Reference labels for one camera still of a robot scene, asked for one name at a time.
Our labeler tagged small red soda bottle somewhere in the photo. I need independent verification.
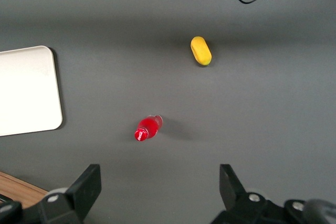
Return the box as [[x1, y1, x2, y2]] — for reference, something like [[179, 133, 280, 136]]
[[133, 114, 164, 142]]

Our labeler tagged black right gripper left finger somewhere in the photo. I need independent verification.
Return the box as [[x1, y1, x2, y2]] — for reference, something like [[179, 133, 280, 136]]
[[38, 164, 102, 224]]

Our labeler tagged cream rectangular tray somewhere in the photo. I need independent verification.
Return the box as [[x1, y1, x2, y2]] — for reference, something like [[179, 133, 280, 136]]
[[0, 45, 64, 137]]

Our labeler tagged yellow lemon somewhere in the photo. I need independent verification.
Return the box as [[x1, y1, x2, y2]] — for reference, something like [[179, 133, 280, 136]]
[[190, 36, 213, 67]]

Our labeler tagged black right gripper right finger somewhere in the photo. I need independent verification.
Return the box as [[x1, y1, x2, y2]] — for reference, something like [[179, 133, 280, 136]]
[[209, 164, 287, 224]]

